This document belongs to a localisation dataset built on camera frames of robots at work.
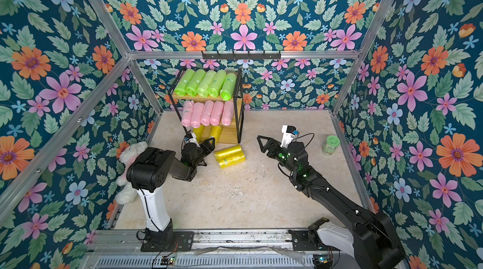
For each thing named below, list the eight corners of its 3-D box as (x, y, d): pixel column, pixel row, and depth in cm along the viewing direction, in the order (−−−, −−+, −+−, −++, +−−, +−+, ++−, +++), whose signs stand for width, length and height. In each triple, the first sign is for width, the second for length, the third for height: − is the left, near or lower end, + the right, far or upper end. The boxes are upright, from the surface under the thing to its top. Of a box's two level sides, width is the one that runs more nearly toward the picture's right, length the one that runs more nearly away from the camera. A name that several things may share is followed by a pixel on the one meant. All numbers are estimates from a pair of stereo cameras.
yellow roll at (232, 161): (220, 170, 95) (219, 166, 92) (219, 166, 96) (218, 162, 93) (245, 162, 98) (245, 158, 95) (244, 158, 99) (244, 154, 96)
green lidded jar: (322, 156, 101) (328, 145, 93) (320, 146, 105) (325, 135, 97) (334, 156, 101) (341, 145, 93) (331, 146, 105) (338, 135, 97)
